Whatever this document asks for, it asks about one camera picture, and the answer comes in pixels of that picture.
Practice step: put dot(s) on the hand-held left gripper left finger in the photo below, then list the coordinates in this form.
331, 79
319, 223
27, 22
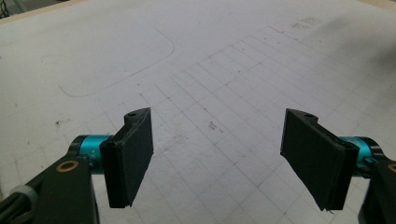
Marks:
134, 155

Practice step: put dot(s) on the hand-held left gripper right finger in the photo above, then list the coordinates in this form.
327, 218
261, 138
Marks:
317, 155

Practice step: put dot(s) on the white grid mat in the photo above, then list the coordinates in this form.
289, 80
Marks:
218, 62

